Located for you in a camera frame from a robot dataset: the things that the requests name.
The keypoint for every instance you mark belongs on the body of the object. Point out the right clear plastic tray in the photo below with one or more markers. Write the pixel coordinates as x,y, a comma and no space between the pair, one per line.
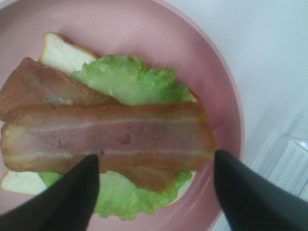
282,159

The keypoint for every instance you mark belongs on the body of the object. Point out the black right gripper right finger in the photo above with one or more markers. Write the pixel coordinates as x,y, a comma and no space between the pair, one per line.
252,203

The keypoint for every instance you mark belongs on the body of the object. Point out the bread slice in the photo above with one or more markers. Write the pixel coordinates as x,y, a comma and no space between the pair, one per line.
55,44

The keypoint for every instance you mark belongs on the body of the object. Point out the pink round plate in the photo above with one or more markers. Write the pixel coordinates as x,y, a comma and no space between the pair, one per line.
162,36

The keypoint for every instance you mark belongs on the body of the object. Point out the green lettuce leaf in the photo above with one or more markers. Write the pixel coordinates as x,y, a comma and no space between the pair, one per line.
128,79

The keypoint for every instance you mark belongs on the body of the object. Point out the long bacon strip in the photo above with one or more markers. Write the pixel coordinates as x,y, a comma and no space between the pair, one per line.
33,83

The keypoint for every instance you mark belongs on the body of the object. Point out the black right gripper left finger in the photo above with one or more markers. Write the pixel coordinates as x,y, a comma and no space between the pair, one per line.
67,205

